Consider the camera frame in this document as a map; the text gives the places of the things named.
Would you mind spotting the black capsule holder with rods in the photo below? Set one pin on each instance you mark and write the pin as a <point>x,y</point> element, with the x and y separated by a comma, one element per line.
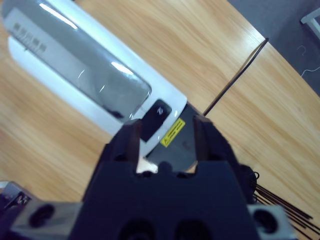
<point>275,202</point>

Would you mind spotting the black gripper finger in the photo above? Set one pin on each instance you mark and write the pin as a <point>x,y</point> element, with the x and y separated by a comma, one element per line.
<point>122,145</point>
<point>212,142</point>

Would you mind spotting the white frame leg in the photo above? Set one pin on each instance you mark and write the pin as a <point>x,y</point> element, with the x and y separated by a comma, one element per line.
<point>311,18</point>

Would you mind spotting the grey coffee machine lever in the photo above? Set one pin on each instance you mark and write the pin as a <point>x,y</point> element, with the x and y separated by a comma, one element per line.
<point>75,62</point>

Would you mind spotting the white capsule coffee machine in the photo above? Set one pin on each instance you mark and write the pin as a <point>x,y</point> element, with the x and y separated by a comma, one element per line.
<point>165,100</point>

